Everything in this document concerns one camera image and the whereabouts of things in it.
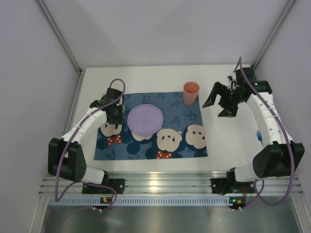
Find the purple plastic plate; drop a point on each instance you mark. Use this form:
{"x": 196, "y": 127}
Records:
{"x": 145, "y": 119}

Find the frame post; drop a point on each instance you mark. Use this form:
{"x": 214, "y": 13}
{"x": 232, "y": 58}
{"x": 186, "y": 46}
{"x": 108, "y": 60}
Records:
{"x": 52, "y": 23}
{"x": 274, "y": 31}

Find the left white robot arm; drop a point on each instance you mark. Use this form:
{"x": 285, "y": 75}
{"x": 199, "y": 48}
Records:
{"x": 66, "y": 157}

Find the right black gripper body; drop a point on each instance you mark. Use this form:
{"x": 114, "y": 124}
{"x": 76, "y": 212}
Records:
{"x": 226, "y": 101}

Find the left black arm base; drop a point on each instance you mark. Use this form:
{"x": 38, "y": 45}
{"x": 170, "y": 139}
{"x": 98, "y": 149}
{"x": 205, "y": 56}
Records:
{"x": 117, "y": 185}

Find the perforated cable duct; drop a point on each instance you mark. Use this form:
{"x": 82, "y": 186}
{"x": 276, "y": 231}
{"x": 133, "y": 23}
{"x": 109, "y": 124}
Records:
{"x": 149, "y": 201}

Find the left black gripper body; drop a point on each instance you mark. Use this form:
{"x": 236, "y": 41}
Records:
{"x": 115, "y": 116}

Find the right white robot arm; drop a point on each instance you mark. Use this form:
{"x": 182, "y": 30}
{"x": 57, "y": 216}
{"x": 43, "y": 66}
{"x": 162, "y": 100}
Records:
{"x": 280, "y": 155}

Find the blue metallic fork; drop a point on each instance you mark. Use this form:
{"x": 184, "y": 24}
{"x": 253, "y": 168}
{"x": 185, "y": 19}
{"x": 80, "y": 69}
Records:
{"x": 259, "y": 136}

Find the left frame post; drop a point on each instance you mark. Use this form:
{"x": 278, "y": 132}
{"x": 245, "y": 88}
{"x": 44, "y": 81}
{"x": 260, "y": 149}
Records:
{"x": 52, "y": 23}

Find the orange plastic cup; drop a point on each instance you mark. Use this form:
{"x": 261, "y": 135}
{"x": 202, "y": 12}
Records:
{"x": 190, "y": 92}

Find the aluminium mounting rail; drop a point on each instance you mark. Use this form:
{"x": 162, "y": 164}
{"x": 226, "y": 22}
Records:
{"x": 165, "y": 183}

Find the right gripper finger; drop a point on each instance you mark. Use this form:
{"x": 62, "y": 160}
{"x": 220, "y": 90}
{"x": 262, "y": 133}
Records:
{"x": 228, "y": 113}
{"x": 217, "y": 89}

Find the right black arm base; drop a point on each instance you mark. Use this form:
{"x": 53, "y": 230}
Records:
{"x": 223, "y": 186}

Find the right frame post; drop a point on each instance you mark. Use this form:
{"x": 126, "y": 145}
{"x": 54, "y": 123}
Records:
{"x": 274, "y": 31}

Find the blue cartoon placemat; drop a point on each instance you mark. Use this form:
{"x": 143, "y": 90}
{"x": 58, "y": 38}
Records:
{"x": 177, "y": 131}

